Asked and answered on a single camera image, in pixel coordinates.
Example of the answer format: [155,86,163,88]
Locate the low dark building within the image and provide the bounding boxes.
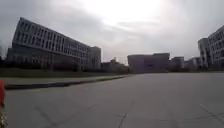
[100,58,130,75]

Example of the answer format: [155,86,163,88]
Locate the wide blocky grey building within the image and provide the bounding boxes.
[126,52,171,74]

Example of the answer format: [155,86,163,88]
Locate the grey paved plaza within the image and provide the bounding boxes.
[0,72,224,128]

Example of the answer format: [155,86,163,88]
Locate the small grey building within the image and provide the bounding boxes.
[169,56,186,72]

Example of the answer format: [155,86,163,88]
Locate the dark raised kerb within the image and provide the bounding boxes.
[4,74,130,91]

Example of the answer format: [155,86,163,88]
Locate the large glass-fronted building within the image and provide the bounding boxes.
[5,16,102,72]

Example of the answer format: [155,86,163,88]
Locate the small pale building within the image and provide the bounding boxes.
[184,56,202,71]

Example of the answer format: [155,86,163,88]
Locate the long many-windowed building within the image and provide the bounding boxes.
[197,25,224,70]

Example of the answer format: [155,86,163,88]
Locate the robot's own part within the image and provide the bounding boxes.
[0,79,8,128]

